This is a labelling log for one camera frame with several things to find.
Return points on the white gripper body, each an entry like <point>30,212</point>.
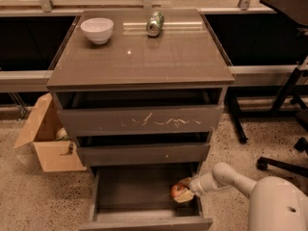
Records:
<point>197,186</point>

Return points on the red apple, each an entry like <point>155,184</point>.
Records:
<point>177,191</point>

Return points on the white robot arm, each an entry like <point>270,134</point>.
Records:
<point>275,204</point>

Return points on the grey open bottom drawer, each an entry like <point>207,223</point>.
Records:
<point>137,198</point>

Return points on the grey top drawer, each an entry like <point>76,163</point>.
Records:
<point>135,121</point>

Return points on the grey middle drawer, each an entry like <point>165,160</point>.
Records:
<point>143,154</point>

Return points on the grey drawer cabinet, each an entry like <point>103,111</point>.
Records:
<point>180,67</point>

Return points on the white object in box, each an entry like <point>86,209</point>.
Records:
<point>61,135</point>

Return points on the open cardboard box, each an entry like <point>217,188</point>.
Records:
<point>40,131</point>

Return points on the green soda can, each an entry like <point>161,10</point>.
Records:
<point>154,26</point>

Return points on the white ceramic bowl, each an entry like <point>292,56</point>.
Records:
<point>97,30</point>

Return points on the black desk with legs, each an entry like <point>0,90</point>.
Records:
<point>287,101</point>

